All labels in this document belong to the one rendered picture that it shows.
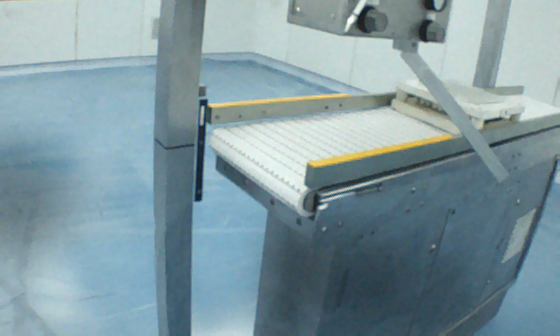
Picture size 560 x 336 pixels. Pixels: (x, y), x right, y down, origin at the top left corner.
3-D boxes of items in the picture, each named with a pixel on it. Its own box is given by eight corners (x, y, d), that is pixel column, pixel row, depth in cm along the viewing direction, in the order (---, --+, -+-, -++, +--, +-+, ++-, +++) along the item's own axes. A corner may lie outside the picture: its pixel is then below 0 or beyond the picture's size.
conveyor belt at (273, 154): (295, 220, 64) (300, 187, 62) (207, 154, 82) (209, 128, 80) (579, 129, 144) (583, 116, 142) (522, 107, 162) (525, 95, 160)
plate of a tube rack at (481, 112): (481, 120, 89) (483, 111, 88) (393, 88, 106) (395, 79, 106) (524, 113, 103) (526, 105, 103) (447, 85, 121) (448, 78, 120)
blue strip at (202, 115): (195, 202, 85) (200, 99, 78) (193, 201, 86) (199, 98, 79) (202, 201, 86) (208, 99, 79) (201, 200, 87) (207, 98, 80)
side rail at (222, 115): (210, 125, 80) (212, 108, 79) (206, 122, 82) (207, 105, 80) (523, 94, 159) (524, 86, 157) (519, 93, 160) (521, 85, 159)
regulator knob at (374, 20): (370, 36, 50) (376, -3, 48) (355, 32, 51) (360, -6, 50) (389, 37, 52) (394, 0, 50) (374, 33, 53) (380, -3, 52)
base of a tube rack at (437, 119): (475, 143, 90) (478, 132, 90) (390, 108, 108) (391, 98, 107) (519, 132, 105) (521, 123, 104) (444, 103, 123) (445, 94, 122)
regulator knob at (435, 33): (432, 46, 57) (437, 14, 55) (417, 42, 59) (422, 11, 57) (445, 47, 59) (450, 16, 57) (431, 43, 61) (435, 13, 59)
